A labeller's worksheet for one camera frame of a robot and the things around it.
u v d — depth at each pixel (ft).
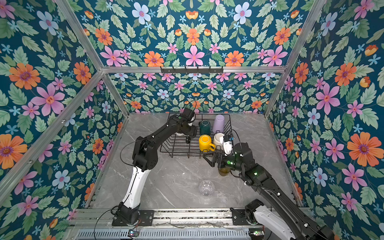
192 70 2.99
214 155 2.02
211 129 3.31
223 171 2.95
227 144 2.13
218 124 3.26
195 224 2.38
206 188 2.75
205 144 2.95
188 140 3.14
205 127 3.16
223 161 2.04
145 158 1.96
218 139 3.05
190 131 2.98
